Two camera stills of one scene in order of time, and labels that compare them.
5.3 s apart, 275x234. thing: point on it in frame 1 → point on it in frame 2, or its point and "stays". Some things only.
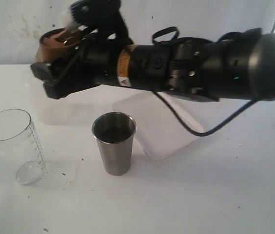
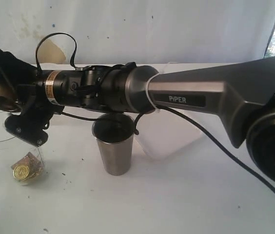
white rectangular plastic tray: x=159 y=130 stays
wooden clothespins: x=69 y=37 → x=33 y=164
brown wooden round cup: x=49 y=49 → x=0 y=97
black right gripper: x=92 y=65 → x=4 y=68
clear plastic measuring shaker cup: x=10 y=133 stays
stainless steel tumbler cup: x=114 y=132 stays
